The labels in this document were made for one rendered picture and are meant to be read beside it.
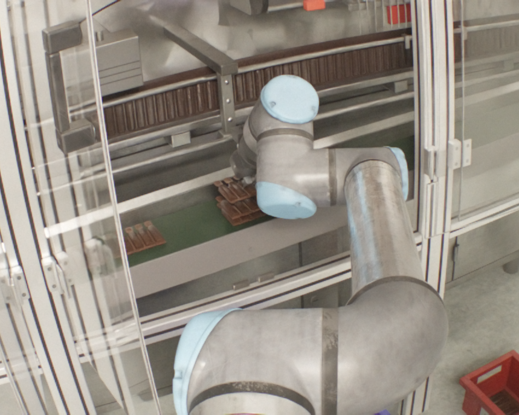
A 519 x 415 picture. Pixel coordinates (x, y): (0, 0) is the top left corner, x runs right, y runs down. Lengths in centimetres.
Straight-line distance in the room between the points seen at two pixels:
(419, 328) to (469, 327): 168
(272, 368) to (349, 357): 7
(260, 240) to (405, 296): 86
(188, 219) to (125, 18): 47
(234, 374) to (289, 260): 132
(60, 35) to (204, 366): 37
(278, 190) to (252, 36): 74
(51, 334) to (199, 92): 56
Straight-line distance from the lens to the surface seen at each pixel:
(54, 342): 148
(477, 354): 233
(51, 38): 84
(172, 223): 165
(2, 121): 127
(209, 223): 163
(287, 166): 125
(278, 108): 127
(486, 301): 254
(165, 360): 202
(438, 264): 182
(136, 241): 159
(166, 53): 185
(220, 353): 72
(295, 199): 124
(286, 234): 163
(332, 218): 167
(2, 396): 197
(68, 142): 88
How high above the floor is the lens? 152
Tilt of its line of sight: 29 degrees down
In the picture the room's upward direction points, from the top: 5 degrees counter-clockwise
